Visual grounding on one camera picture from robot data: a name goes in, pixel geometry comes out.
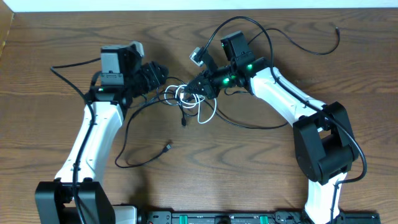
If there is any white cable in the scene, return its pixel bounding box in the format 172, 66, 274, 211
163, 83, 218, 124

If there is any short black cable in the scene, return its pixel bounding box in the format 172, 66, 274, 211
114, 76, 200, 169

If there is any long black cable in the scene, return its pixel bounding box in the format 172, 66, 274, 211
198, 26, 341, 130

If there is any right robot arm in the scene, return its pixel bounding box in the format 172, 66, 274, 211
185, 31, 359, 223

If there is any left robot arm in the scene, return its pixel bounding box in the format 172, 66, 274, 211
35, 41, 169, 223

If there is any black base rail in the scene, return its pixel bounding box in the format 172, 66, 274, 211
136, 210, 382, 224

